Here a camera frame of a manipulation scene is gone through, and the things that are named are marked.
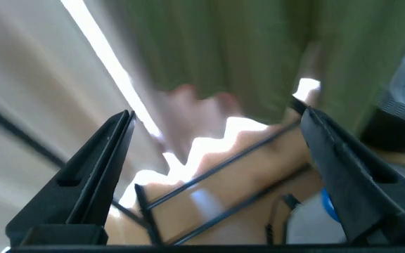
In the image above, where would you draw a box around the white laundry basket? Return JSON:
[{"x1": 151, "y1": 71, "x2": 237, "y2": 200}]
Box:
[{"x1": 359, "y1": 52, "x2": 405, "y2": 154}]

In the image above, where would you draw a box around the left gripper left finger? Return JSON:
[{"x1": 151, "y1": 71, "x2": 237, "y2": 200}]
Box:
[{"x1": 5, "y1": 109, "x2": 137, "y2": 247}]

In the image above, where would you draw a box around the black clothes rack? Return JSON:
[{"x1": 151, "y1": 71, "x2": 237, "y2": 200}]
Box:
[{"x1": 0, "y1": 98, "x2": 325, "y2": 247}]

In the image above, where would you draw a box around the black cable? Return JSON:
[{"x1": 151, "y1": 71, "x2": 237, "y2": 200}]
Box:
[{"x1": 264, "y1": 193, "x2": 302, "y2": 245}]

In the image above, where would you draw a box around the green garment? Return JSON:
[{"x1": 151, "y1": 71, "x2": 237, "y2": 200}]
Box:
[{"x1": 116, "y1": 0, "x2": 405, "y2": 138}]

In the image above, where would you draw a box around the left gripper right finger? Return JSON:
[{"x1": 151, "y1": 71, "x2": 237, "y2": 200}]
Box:
[{"x1": 299, "y1": 106, "x2": 405, "y2": 245}]

